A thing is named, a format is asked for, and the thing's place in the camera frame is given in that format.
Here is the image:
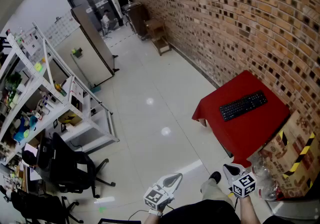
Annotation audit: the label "white pegboard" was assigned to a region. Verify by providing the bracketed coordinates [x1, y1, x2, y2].
[42, 11, 81, 48]

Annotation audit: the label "white wristband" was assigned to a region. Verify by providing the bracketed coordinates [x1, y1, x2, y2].
[148, 208, 164, 217]

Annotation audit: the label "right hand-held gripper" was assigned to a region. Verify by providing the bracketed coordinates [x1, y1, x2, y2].
[222, 163, 258, 198]

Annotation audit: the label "gray partition board on stand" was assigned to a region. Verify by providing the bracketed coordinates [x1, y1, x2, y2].
[53, 5, 120, 89]

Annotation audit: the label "wooden stool shelf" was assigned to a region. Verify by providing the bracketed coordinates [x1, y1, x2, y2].
[144, 19, 173, 56]

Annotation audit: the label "person's left forearm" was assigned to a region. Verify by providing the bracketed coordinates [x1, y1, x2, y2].
[143, 214, 163, 224]

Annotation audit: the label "yellow and black box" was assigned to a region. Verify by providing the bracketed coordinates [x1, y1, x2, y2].
[57, 111, 83, 127]

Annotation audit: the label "green plant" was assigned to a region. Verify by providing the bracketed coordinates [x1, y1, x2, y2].
[4, 71, 23, 92]

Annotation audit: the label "green clip holder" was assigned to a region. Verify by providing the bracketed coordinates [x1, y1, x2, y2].
[71, 47, 84, 59]

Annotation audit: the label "person's black shirt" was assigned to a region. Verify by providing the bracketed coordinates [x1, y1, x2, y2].
[159, 199, 296, 224]

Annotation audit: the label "table with red tablecloth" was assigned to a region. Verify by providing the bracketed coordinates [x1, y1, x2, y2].
[191, 70, 291, 168]

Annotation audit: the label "white metal shelf rack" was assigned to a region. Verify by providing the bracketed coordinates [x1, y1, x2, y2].
[0, 21, 120, 166]

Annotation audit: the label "black glass door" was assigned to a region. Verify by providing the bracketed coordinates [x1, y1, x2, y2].
[62, 0, 125, 36]

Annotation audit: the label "dark wooden cabinet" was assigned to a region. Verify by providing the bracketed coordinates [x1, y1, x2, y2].
[121, 2, 151, 41]

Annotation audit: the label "person's black shoe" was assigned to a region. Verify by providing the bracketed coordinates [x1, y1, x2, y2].
[208, 171, 222, 184]

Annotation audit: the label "person's khaki trousers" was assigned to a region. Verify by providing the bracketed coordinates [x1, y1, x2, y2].
[200, 179, 235, 206]

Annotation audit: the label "person's right forearm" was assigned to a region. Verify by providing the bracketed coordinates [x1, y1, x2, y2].
[237, 195, 262, 224]

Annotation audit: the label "clear plastic bottle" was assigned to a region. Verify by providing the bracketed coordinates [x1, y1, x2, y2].
[257, 180, 279, 200]
[251, 155, 273, 184]

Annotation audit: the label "blue plastic container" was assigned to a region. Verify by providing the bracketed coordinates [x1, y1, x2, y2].
[13, 115, 38, 143]

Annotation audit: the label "black keyboard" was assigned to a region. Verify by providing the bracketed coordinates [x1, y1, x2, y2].
[219, 90, 268, 122]

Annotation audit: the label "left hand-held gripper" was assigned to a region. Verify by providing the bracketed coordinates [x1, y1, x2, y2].
[143, 172, 183, 212]

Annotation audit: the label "black desktop monitor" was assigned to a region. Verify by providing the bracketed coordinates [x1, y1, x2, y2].
[36, 129, 56, 171]

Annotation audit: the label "cardboard box with striped tape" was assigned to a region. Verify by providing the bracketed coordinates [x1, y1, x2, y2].
[258, 110, 320, 198]

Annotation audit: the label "white paper sign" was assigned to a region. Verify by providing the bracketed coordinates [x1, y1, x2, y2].
[68, 77, 85, 105]

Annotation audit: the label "black office chair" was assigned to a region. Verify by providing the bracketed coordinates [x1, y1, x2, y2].
[49, 132, 117, 199]
[9, 189, 85, 224]

